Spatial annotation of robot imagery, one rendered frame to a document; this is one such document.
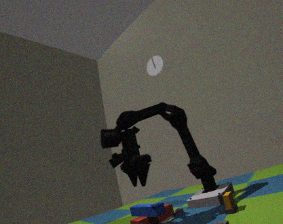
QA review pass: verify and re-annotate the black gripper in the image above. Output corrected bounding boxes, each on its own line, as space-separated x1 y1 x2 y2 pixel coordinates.
120 143 152 187

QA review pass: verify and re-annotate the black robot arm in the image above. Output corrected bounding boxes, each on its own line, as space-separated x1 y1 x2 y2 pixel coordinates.
100 102 219 193

